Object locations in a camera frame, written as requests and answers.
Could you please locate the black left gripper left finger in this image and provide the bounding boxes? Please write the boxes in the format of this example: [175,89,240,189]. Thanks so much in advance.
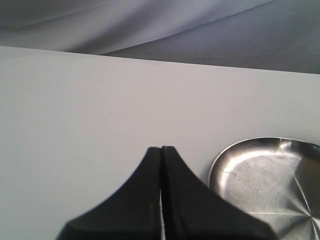
[57,147,162,240]

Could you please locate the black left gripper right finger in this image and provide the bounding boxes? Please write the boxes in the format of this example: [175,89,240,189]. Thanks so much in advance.
[161,146,277,240]

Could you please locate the round stainless steel plate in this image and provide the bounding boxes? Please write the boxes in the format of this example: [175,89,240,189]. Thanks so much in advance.
[206,137,320,240]

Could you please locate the grey backdrop cloth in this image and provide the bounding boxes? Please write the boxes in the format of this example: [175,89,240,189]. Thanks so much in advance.
[0,0,320,74]

